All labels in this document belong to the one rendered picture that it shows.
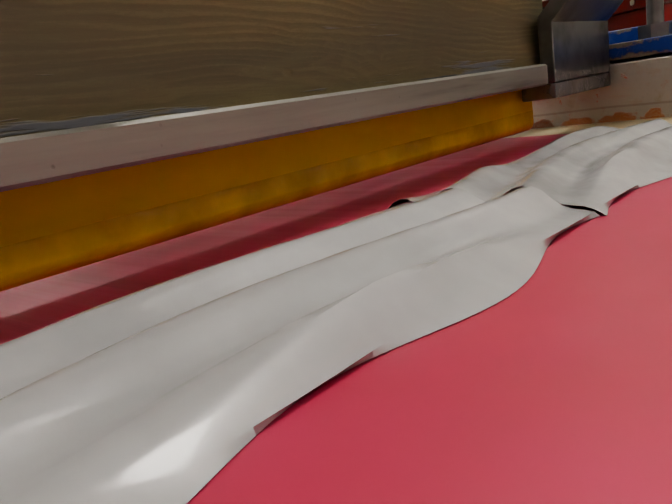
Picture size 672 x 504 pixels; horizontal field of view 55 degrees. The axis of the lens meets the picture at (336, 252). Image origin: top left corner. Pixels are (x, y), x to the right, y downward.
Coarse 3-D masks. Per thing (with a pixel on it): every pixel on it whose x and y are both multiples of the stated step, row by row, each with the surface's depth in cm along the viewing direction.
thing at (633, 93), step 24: (624, 72) 38; (648, 72) 37; (576, 96) 40; (600, 96) 40; (624, 96) 39; (648, 96) 38; (552, 120) 42; (576, 120) 41; (600, 120) 40; (624, 120) 39
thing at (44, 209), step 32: (512, 96) 34; (352, 128) 24; (384, 128) 26; (416, 128) 27; (448, 128) 29; (192, 160) 19; (224, 160) 20; (256, 160) 21; (288, 160) 22; (320, 160) 23; (0, 192) 15; (32, 192) 15; (64, 192) 16; (96, 192) 17; (128, 192) 17; (160, 192) 18; (192, 192) 19; (0, 224) 15; (32, 224) 15; (64, 224) 16
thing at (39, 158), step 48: (336, 96) 20; (384, 96) 22; (432, 96) 24; (480, 96) 27; (0, 144) 13; (48, 144) 13; (96, 144) 14; (144, 144) 15; (192, 144) 16; (240, 144) 17
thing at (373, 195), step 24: (504, 144) 36; (528, 144) 34; (408, 168) 31; (432, 168) 30; (456, 168) 29; (336, 192) 27; (360, 192) 26; (384, 192) 25; (408, 192) 24; (432, 192) 23; (648, 192) 18; (624, 216) 16; (648, 216) 15
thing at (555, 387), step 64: (128, 256) 20; (192, 256) 19; (576, 256) 13; (640, 256) 12; (0, 320) 15; (512, 320) 10; (576, 320) 10; (640, 320) 9; (384, 384) 9; (448, 384) 8; (512, 384) 8; (576, 384) 8; (640, 384) 8; (256, 448) 7; (320, 448) 7; (384, 448) 7; (448, 448) 7; (512, 448) 7; (576, 448) 7; (640, 448) 6
